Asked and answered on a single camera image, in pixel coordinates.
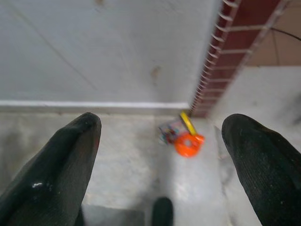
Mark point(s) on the white baseboard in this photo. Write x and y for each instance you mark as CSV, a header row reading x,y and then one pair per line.
x,y
94,107

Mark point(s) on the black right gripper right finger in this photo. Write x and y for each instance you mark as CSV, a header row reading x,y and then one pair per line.
x,y
265,169

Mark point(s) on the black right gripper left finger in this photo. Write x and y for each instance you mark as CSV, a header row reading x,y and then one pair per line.
x,y
54,179

